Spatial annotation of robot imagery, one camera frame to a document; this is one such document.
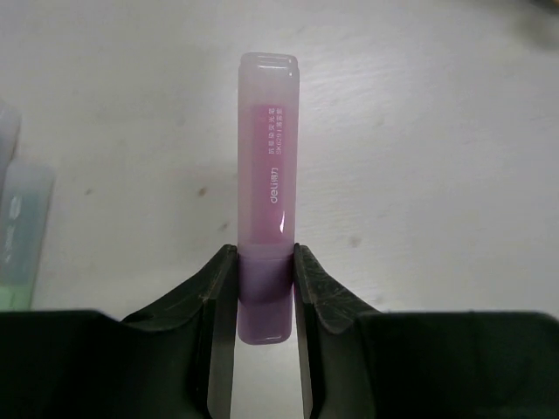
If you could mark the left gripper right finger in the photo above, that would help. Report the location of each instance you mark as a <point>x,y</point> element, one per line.
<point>358,362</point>

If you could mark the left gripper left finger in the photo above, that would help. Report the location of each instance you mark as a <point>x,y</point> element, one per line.
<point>172,359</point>

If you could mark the green highlighter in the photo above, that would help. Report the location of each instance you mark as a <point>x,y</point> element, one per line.
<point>25,204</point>

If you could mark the purple highlighter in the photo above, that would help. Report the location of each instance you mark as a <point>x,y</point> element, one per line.
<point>268,127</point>

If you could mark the orange highlighter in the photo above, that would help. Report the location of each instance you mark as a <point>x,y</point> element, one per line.
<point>10,123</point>

